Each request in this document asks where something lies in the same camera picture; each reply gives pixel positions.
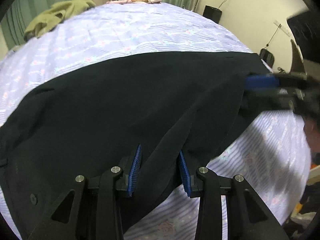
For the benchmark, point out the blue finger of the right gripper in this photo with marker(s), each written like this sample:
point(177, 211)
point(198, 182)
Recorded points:
point(261, 82)
point(268, 100)

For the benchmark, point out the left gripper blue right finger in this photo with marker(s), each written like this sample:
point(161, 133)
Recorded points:
point(248, 217)

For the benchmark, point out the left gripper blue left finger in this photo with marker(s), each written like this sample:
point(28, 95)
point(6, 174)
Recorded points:
point(90, 208)

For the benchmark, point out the black pants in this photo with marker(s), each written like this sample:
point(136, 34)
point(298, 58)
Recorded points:
point(84, 122)

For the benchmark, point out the person's hand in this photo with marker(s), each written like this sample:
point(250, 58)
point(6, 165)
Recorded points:
point(312, 136)

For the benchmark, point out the purple patterned bed sheet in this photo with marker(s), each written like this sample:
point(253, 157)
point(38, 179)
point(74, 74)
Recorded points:
point(271, 153)

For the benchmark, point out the olive green garment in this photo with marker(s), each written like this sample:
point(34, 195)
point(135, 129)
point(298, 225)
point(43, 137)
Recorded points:
point(55, 15)

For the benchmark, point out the left green curtain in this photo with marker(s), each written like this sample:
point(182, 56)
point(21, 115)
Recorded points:
point(18, 17)

